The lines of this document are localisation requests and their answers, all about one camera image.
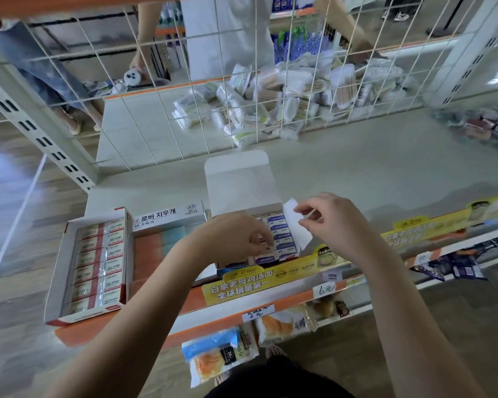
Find person's right forearm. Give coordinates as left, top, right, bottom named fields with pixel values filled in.
left=355, top=244, right=486, bottom=398

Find pile of white packets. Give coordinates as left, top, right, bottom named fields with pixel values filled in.
left=170, top=49, right=422, bottom=151

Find row of dark snack packets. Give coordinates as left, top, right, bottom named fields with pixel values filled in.
left=409, top=234, right=498, bottom=284

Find row of blue bottles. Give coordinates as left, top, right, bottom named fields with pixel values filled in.
left=269, top=0, right=337, bottom=65

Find pile of mixed erasers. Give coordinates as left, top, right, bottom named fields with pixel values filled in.
left=434, top=106, right=498, bottom=156

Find blue orange snack packet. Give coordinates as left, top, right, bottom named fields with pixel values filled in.
left=180, top=326, right=261, bottom=389

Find blue white eraser box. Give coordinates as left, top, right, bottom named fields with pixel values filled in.
left=203, top=150, right=315, bottom=271

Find white orange metal shelf unit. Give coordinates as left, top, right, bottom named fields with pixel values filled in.
left=0, top=0, right=498, bottom=362

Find red eraser display box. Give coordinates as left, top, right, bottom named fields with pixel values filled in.
left=43, top=208, right=134, bottom=327

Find white wire grid panel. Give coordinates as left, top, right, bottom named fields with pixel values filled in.
left=0, top=0, right=498, bottom=175

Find box of pink-blue erasers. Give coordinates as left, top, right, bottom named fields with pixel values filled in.
left=129, top=200, right=219, bottom=289

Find person's left forearm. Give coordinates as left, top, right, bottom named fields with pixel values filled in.
left=45, top=232, right=225, bottom=398

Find yellow price label strip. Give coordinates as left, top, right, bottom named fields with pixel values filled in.
left=315, top=191, right=498, bottom=272

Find person's left hand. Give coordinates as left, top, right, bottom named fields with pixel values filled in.
left=191, top=211, right=277, bottom=269

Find person's right hand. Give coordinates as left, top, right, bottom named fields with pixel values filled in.
left=294, top=192, right=390, bottom=268

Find snack packets on lower shelf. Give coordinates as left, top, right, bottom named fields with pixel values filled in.
left=200, top=263, right=323, bottom=308

